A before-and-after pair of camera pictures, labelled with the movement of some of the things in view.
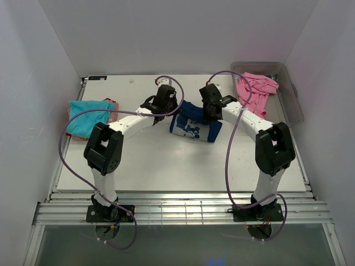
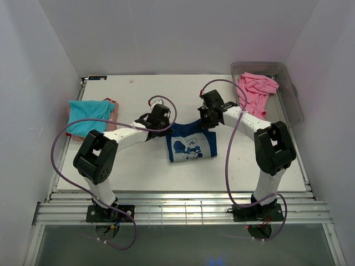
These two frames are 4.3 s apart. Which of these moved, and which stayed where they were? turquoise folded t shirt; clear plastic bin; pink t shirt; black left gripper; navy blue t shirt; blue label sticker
Moved: black left gripper; navy blue t shirt
Stayed: clear plastic bin; pink t shirt; turquoise folded t shirt; blue label sticker
